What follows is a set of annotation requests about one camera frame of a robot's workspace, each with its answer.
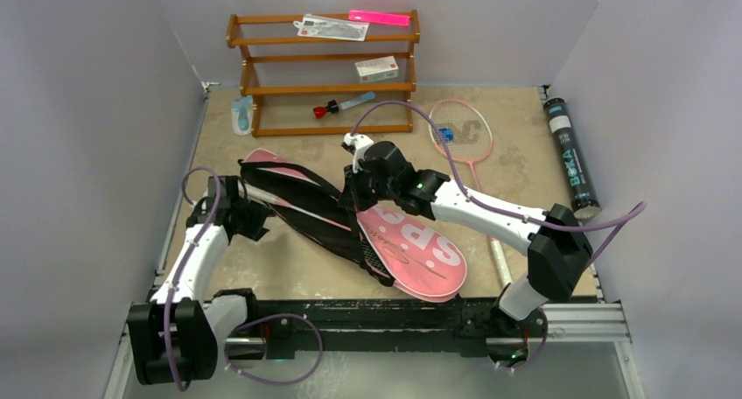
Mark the wooden three-tier shelf rack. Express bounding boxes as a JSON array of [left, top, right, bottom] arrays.
[[226, 10, 421, 137]]

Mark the light blue glue stick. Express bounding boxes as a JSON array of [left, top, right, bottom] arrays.
[[339, 92, 376, 111]]

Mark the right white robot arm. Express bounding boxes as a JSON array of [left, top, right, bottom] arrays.
[[339, 134, 593, 335]]

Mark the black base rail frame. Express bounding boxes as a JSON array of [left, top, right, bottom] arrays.
[[118, 294, 630, 363]]

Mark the black shuttlecock tube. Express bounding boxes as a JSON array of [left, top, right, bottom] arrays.
[[543, 97, 602, 221]]

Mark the pink racket cover bag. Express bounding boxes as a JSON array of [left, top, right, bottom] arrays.
[[239, 149, 468, 303]]

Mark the light blue packaged item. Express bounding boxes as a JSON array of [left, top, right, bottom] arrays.
[[231, 95, 254, 136]]

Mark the white red small box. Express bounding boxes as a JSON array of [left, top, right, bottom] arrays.
[[354, 56, 399, 84]]

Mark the pink flat ruler package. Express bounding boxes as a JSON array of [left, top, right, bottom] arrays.
[[348, 10, 411, 27]]

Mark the clear plastic blister package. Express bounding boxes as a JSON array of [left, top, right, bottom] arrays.
[[293, 14, 370, 42]]

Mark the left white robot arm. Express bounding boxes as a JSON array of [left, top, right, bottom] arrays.
[[126, 176, 271, 389]]

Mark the blue grey eraser block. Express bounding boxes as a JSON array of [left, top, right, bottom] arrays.
[[439, 128, 453, 141]]

